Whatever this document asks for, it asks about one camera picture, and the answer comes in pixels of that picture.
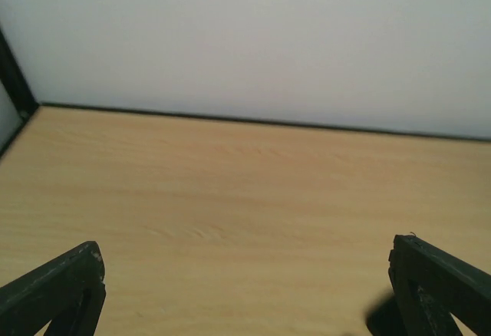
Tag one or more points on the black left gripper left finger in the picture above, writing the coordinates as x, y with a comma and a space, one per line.
64, 296

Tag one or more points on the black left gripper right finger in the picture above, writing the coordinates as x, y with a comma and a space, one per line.
433, 287

